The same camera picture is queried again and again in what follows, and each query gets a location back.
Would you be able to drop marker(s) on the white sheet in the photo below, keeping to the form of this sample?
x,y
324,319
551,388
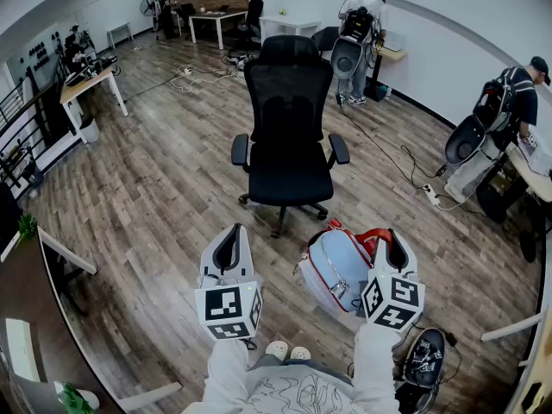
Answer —
x,y
21,349

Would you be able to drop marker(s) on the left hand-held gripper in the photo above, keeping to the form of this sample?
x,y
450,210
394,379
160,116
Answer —
x,y
224,304

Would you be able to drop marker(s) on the green plant white pot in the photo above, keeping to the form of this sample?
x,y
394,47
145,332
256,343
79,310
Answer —
x,y
73,399

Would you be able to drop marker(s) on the person's left shoe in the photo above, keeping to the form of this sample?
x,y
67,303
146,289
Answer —
x,y
277,349

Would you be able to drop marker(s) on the person's legs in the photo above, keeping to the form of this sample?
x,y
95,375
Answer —
x,y
280,362

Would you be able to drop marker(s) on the small white bench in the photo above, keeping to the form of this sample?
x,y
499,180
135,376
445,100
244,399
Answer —
x,y
118,27

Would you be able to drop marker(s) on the person's right forearm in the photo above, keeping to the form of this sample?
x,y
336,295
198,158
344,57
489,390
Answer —
x,y
373,369

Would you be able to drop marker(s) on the dark grey chair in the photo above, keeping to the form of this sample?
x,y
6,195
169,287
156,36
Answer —
x,y
325,37

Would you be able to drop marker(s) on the black monitor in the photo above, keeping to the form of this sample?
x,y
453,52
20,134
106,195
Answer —
x,y
8,218

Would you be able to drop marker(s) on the white standing fan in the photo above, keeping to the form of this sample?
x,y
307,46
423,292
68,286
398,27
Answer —
x,y
147,7

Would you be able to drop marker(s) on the laptop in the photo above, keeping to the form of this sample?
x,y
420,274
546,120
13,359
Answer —
x,y
224,8

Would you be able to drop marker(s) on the standing desk wooden top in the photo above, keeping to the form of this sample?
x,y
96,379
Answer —
x,y
393,54

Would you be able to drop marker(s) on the person's left forearm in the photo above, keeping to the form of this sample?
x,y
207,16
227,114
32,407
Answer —
x,y
226,378

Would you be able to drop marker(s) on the person's torso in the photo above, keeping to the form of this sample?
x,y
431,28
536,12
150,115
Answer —
x,y
302,390

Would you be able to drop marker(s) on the black mesh office chair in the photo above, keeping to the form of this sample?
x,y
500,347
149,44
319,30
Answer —
x,y
289,171

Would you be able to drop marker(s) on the white trash bin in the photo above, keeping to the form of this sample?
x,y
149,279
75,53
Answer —
x,y
89,131

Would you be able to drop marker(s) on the white-framed desk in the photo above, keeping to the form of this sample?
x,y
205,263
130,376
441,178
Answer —
x,y
532,369

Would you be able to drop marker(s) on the group of black wall-hung items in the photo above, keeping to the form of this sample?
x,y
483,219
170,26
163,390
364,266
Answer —
x,y
41,54

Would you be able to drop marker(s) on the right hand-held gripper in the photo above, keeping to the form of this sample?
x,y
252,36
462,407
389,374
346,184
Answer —
x,y
394,300

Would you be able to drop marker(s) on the person's right shoe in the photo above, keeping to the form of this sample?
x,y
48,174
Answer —
x,y
300,353

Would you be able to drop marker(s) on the black railing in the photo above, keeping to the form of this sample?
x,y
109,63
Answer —
x,y
26,114

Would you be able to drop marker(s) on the small black chair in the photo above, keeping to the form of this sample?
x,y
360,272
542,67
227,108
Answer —
x,y
187,13

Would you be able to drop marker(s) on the dark-topped table white legs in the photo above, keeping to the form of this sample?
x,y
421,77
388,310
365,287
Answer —
x,y
220,14

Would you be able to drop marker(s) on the white box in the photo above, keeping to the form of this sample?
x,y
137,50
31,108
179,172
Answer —
x,y
396,41

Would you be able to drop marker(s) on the dark brown desk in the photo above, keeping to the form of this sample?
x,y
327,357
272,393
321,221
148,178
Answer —
x,y
26,291

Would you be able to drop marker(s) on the black oval equipment case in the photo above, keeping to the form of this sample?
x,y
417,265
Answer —
x,y
424,358

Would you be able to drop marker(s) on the black equipment pack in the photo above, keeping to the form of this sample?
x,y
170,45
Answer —
x,y
493,104
357,24

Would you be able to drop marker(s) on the pile of floor equipment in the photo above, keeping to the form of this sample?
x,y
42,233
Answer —
x,y
241,58

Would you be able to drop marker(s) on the light wooden desk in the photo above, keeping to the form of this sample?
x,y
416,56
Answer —
x,y
532,181

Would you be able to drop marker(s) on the clear plastic bag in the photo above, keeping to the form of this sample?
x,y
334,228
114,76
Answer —
x,y
537,153

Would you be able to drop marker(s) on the person's shoe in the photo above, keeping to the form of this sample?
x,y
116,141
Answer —
x,y
300,353
277,349

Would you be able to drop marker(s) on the small green plant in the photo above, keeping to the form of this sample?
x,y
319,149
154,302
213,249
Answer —
x,y
26,227

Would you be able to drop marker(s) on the wooden desk white legs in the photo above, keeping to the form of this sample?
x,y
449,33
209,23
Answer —
x,y
82,86

